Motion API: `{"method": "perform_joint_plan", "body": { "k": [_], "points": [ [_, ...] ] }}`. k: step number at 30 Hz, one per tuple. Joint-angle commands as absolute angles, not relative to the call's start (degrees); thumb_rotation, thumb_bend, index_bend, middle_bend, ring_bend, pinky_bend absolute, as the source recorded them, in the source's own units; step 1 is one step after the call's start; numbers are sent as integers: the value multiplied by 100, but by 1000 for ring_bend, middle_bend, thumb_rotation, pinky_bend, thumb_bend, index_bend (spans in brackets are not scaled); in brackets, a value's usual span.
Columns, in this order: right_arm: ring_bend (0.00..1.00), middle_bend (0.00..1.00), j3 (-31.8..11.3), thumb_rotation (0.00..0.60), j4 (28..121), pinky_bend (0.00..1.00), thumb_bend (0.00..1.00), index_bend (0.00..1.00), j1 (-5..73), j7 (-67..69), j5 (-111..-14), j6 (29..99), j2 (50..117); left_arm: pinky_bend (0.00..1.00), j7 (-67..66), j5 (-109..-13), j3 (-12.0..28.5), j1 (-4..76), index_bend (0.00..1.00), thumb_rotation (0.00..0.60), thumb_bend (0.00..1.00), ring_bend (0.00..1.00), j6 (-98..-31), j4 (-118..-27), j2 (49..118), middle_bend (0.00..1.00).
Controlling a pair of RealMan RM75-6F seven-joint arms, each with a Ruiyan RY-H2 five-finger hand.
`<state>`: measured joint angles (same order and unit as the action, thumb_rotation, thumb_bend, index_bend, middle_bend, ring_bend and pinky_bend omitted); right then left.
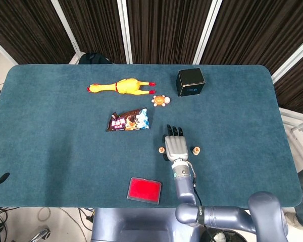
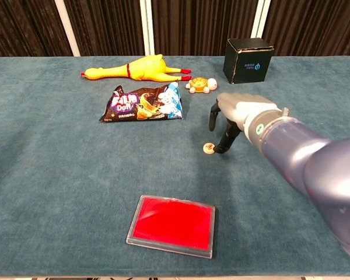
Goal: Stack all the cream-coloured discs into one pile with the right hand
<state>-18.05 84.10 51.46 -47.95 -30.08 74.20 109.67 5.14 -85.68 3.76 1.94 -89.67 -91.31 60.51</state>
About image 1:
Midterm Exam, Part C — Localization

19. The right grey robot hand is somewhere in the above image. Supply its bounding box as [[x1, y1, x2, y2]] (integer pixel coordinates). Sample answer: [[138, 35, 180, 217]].
[[162, 124, 189, 162]]

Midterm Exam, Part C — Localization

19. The orange turtle toy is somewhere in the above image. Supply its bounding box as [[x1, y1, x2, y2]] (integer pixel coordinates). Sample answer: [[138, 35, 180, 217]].
[[151, 94, 171, 107]]

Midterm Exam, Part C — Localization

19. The red card in sleeve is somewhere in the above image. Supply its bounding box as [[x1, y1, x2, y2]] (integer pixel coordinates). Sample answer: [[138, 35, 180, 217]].
[[126, 177, 162, 204]]

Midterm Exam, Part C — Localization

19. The brown blue snack bag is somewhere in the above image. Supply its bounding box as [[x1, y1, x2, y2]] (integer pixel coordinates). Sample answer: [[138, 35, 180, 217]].
[[106, 107, 151, 132]]

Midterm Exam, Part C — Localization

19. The black cardboard box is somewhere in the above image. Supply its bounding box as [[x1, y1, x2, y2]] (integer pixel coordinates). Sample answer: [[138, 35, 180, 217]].
[[176, 67, 206, 97]]

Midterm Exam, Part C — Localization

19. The yellow rubber chicken toy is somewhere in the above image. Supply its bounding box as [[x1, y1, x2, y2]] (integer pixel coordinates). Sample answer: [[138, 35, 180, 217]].
[[86, 77, 157, 96]]

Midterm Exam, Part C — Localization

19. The blue-grey robot torso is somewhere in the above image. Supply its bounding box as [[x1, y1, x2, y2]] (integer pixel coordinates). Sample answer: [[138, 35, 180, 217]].
[[90, 208, 200, 242]]

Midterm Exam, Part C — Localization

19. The black trash bin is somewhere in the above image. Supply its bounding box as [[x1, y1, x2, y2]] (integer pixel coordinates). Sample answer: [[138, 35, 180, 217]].
[[200, 224, 257, 242]]

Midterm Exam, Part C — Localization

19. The black bag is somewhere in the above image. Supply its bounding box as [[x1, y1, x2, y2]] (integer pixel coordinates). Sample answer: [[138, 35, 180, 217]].
[[78, 52, 113, 65]]

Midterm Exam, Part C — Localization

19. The dark brown curtain panel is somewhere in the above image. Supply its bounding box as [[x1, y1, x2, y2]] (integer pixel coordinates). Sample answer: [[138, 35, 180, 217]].
[[199, 0, 303, 76], [274, 49, 303, 116], [0, 0, 75, 65], [126, 0, 215, 65], [58, 0, 127, 64]]

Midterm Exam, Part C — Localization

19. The teal table cloth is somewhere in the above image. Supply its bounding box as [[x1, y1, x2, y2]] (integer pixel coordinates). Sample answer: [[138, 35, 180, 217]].
[[0, 65, 303, 209]]

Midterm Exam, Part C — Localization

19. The chrome metal leg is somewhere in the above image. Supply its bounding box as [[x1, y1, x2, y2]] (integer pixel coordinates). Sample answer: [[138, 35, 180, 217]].
[[27, 226, 51, 242]]

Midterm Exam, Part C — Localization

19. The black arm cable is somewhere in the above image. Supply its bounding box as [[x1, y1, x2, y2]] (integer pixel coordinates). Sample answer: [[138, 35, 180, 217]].
[[186, 160, 214, 242]]

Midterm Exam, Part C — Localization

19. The black floor cable with plug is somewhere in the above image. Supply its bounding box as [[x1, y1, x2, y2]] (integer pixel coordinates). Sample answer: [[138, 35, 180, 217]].
[[77, 208, 95, 225]]

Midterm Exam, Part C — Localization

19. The white metal rack frame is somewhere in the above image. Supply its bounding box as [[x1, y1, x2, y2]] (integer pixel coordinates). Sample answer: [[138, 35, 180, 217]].
[[279, 107, 303, 142]]

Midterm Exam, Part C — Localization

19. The white partition frame post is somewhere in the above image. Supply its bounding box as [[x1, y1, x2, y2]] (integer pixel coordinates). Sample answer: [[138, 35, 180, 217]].
[[117, 0, 134, 64], [193, 0, 223, 64], [0, 34, 19, 66], [271, 37, 303, 85], [50, 0, 81, 55]]

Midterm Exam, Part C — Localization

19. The grey floor cable loop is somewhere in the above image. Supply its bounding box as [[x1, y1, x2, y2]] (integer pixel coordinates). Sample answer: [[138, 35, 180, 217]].
[[37, 208, 53, 222]]

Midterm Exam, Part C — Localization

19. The black floor cable bundle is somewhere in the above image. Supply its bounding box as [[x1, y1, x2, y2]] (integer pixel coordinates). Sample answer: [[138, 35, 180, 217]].
[[0, 207, 20, 242]]

